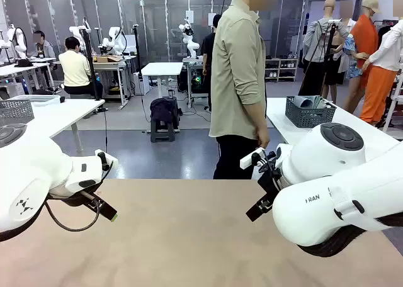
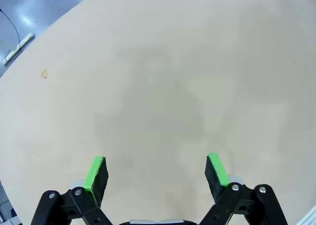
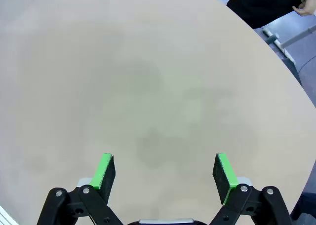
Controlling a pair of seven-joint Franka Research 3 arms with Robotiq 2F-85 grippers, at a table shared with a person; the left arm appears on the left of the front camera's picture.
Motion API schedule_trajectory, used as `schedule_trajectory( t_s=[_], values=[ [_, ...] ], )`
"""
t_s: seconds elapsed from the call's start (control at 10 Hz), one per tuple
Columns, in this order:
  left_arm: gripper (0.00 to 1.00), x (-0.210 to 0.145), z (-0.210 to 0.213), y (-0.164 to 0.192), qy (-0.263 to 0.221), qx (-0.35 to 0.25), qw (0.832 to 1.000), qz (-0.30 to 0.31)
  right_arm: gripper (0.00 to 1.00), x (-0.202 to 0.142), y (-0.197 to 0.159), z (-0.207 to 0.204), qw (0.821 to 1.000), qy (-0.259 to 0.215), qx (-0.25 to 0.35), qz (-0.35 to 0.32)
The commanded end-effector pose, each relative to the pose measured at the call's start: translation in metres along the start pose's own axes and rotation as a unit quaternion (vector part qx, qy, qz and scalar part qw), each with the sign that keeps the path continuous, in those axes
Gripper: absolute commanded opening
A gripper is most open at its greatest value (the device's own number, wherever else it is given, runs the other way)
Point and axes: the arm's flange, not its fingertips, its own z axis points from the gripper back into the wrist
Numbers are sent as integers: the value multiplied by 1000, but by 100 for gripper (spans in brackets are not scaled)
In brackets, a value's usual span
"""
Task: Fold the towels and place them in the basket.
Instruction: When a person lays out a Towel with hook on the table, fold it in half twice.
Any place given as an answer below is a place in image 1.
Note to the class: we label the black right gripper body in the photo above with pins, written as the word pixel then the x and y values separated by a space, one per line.
pixel 270 180

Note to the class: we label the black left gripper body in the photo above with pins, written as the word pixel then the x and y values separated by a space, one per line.
pixel 72 200

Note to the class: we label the grey towel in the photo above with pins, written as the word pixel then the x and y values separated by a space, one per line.
pixel 302 103
pixel 319 102

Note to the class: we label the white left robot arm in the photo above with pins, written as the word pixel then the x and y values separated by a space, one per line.
pixel 31 173

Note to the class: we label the person's right forearm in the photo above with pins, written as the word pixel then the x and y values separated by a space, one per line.
pixel 256 117

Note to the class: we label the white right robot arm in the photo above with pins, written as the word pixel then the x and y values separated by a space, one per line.
pixel 330 205

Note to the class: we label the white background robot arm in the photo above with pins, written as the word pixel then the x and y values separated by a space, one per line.
pixel 77 35
pixel 115 41
pixel 190 38
pixel 19 41

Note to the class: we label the grey perforated basket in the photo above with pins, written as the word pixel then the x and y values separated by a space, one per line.
pixel 310 117
pixel 15 109

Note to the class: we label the person's right hand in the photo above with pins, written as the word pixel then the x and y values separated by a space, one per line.
pixel 264 139

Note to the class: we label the black step stool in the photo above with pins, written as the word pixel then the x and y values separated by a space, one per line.
pixel 162 132

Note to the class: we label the person in beige shirt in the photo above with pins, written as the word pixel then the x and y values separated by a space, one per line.
pixel 236 79

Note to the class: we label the clear plastic bin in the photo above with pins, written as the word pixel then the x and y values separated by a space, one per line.
pixel 37 99

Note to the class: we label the wooden shoe shelf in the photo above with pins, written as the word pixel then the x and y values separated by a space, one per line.
pixel 280 70

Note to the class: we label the black bag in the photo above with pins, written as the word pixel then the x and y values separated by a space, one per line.
pixel 162 109

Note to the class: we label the robot cart with computer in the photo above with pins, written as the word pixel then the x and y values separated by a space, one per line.
pixel 197 79

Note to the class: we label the seated person in yellow shirt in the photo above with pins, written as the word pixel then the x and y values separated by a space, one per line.
pixel 75 70

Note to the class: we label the black pole stand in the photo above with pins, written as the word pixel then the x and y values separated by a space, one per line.
pixel 137 54
pixel 89 63

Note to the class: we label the white robot desk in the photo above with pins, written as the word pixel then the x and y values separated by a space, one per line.
pixel 110 66

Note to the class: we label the white office desk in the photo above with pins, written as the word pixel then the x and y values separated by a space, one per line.
pixel 19 70

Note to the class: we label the figure in blue floral dress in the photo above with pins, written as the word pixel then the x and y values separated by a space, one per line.
pixel 351 63

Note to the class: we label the black tripod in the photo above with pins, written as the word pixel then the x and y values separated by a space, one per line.
pixel 327 48

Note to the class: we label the black hat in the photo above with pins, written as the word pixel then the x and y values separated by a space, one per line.
pixel 23 63

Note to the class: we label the cardboard box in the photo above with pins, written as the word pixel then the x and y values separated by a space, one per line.
pixel 107 59

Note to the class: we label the person in black clothes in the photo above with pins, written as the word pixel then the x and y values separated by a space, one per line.
pixel 207 48

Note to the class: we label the mannequin in grey shirt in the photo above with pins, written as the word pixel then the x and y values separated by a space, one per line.
pixel 321 41

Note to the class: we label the mannequin in orange trousers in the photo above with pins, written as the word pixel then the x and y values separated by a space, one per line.
pixel 381 79

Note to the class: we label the white standing desk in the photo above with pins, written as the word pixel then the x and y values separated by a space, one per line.
pixel 162 68

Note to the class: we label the seated person in grey jacket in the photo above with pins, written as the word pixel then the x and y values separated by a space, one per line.
pixel 45 49

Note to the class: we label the mannequin in orange shirt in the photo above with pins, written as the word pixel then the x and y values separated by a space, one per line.
pixel 365 38

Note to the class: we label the white paper sign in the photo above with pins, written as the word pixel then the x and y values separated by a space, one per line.
pixel 212 19
pixel 189 17

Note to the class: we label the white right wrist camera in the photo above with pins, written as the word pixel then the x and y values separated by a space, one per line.
pixel 250 160

